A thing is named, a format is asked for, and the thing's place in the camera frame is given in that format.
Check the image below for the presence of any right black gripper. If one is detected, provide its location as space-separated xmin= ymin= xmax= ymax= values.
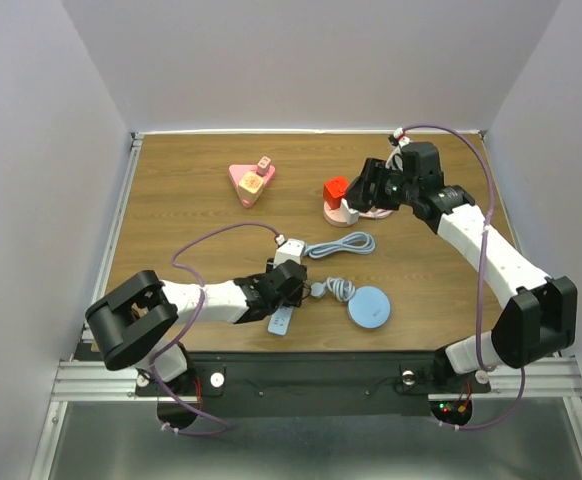
xmin=344 ymin=157 xmax=419 ymax=210

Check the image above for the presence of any blue power strip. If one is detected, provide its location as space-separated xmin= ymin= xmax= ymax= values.
xmin=268 ymin=232 xmax=376 ymax=336

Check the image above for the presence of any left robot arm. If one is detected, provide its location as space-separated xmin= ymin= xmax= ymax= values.
xmin=85 ymin=260 xmax=307 ymax=394

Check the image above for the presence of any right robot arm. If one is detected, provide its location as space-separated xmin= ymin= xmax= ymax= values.
xmin=343 ymin=142 xmax=578 ymax=390

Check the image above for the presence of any white charger adapter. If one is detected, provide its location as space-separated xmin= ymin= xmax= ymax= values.
xmin=339 ymin=198 xmax=359 ymax=226

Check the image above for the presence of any red cube socket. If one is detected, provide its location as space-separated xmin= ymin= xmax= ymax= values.
xmin=323 ymin=176 xmax=349 ymax=210

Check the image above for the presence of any blue round socket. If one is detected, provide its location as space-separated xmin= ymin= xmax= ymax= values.
xmin=310 ymin=277 xmax=391 ymax=330

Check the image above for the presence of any small pink charger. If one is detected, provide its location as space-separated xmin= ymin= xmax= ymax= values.
xmin=256 ymin=156 xmax=271 ymax=177

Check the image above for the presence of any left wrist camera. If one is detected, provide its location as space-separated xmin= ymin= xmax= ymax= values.
xmin=266 ymin=234 xmax=306 ymax=272

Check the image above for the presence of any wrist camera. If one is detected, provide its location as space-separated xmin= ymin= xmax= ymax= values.
xmin=385 ymin=127 xmax=412 ymax=170
xmin=266 ymin=234 xmax=306 ymax=272

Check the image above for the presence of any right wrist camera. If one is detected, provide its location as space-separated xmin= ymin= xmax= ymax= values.
xmin=385 ymin=127 xmax=412 ymax=170

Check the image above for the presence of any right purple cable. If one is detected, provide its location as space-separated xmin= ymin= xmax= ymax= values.
xmin=400 ymin=124 xmax=526 ymax=432

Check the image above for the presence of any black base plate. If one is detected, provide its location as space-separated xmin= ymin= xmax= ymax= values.
xmin=135 ymin=349 xmax=492 ymax=419

